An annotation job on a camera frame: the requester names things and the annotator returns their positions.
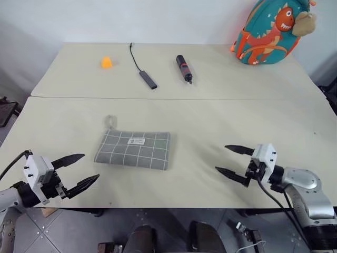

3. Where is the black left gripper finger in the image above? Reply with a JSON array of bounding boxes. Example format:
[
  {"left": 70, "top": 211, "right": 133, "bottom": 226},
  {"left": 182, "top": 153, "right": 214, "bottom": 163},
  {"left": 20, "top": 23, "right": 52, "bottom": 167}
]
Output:
[
  {"left": 50, "top": 153, "right": 86, "bottom": 170},
  {"left": 64, "top": 173, "right": 100, "bottom": 199}
]

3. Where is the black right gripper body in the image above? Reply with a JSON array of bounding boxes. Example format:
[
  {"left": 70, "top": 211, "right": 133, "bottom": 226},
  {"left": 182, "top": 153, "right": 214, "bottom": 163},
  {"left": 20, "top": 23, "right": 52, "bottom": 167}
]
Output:
[{"left": 244, "top": 159, "right": 266, "bottom": 188}]

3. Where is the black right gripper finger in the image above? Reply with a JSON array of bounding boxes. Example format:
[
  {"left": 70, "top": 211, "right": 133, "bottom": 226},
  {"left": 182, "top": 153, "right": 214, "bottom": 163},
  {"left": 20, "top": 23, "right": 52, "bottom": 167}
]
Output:
[
  {"left": 214, "top": 166, "right": 250, "bottom": 188},
  {"left": 224, "top": 144, "right": 255, "bottom": 156}
]

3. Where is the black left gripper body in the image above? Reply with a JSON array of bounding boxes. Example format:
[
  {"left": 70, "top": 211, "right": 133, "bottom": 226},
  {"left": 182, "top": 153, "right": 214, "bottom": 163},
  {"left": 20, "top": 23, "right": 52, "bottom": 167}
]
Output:
[{"left": 42, "top": 170, "right": 70, "bottom": 200}]

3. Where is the grey checked pouch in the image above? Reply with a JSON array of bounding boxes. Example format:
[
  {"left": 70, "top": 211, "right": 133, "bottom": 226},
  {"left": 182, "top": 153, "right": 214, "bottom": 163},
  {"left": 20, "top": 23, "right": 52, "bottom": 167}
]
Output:
[{"left": 94, "top": 114, "right": 171, "bottom": 171}]

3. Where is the black chair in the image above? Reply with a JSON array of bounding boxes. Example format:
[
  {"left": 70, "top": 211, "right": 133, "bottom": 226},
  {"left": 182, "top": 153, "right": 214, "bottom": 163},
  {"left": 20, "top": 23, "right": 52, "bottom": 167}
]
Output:
[{"left": 0, "top": 96, "right": 22, "bottom": 129}]

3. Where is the black red electric screwdriver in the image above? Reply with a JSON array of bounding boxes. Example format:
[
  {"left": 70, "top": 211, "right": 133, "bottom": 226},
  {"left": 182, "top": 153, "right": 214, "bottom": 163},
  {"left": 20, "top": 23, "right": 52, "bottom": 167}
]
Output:
[{"left": 175, "top": 54, "right": 195, "bottom": 85}]

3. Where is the black object at edge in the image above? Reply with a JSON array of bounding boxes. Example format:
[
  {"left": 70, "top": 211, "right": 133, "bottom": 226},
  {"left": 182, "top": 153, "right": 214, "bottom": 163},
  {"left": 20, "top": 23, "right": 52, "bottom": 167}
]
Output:
[{"left": 317, "top": 84, "right": 337, "bottom": 116}]

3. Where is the teal dinosaur backpack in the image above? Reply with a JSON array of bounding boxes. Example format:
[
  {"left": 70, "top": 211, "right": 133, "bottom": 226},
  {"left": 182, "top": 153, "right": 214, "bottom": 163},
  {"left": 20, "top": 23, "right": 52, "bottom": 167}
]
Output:
[{"left": 231, "top": 0, "right": 314, "bottom": 66}]

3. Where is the beige plush toy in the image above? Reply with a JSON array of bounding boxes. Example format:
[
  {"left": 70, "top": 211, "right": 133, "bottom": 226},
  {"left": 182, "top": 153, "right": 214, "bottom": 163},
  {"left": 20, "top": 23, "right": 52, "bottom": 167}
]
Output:
[{"left": 292, "top": 11, "right": 318, "bottom": 37}]

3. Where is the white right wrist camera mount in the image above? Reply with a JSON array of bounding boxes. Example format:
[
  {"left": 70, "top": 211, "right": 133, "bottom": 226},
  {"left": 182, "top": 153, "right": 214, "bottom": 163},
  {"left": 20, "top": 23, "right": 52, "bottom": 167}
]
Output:
[{"left": 251, "top": 143, "right": 277, "bottom": 184}]

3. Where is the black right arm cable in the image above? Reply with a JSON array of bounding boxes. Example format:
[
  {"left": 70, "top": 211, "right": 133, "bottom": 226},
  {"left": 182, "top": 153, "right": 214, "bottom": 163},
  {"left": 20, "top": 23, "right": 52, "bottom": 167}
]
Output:
[{"left": 256, "top": 178, "right": 314, "bottom": 248}]

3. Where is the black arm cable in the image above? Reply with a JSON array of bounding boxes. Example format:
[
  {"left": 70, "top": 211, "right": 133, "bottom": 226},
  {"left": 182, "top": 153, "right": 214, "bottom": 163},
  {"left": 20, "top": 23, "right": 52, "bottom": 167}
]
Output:
[
  {"left": 256, "top": 178, "right": 314, "bottom": 248},
  {"left": 0, "top": 149, "right": 33, "bottom": 181}
]

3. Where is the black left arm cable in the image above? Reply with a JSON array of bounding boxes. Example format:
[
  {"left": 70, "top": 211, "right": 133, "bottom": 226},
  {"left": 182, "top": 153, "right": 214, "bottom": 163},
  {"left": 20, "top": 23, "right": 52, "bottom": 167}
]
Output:
[{"left": 0, "top": 149, "right": 33, "bottom": 181}]

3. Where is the white cable with plug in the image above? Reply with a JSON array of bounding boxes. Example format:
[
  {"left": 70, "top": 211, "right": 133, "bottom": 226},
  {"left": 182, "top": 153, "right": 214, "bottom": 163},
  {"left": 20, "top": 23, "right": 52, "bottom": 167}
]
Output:
[{"left": 235, "top": 222, "right": 266, "bottom": 253}]

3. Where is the black usb hub with cable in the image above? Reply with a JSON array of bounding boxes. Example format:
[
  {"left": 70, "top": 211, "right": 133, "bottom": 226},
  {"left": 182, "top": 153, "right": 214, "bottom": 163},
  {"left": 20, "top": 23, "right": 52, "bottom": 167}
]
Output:
[{"left": 128, "top": 42, "right": 158, "bottom": 90}]

